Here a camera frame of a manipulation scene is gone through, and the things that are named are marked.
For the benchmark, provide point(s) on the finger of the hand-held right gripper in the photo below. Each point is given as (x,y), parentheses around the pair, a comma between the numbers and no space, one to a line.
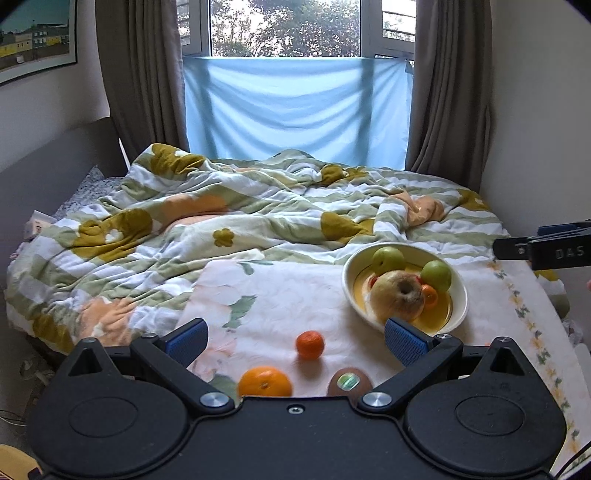
(510,248)

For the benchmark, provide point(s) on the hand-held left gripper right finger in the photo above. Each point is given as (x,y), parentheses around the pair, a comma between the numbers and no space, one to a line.
(405,340)

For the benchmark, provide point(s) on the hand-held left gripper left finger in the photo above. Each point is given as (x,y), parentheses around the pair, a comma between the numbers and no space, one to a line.
(187,341)

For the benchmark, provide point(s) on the large yellow-brown apple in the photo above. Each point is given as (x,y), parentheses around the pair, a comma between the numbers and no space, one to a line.
(397,295)

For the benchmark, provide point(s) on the medium orange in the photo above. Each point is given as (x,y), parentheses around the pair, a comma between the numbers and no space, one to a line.
(430,296)

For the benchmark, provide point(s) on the cream bowl with yellow inside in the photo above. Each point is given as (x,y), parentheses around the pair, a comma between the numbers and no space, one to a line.
(450,314)

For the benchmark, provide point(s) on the green apple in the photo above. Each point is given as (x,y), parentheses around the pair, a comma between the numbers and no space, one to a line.
(436,275)
(388,259)

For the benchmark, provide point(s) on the brown kiwi with green sticker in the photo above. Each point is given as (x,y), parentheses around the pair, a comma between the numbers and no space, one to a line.
(349,382)

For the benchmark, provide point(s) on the large orange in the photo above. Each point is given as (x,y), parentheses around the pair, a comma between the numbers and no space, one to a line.
(265,383)

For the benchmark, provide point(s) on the small tangerine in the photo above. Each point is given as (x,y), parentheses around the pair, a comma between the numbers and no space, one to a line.
(310,345)

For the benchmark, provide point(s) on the white floral cloth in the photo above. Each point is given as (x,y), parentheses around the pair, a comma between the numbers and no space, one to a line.
(277,300)

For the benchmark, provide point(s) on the green and yellow floral blanket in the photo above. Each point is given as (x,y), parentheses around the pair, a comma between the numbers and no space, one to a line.
(184,221)

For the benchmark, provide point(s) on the grey-brown curtain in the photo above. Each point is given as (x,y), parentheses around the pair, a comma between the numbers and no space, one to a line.
(143,78)
(450,92)

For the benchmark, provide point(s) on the grey patterned bed sheet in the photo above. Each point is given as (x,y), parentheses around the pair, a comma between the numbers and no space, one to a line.
(90,189)

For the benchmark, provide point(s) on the small white box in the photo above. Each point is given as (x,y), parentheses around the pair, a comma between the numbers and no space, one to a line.
(39,225)

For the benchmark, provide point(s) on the yellow book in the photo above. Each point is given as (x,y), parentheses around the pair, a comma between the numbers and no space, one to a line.
(16,461)

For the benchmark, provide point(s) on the grey bed headboard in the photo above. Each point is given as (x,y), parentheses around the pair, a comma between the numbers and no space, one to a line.
(51,157)

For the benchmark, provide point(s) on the light blue window cloth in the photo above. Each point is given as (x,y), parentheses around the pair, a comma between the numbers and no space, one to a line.
(295,110)

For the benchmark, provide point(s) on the window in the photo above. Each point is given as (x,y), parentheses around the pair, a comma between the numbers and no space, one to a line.
(286,27)

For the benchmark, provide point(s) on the framed wall poster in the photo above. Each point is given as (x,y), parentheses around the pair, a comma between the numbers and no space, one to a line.
(37,37)

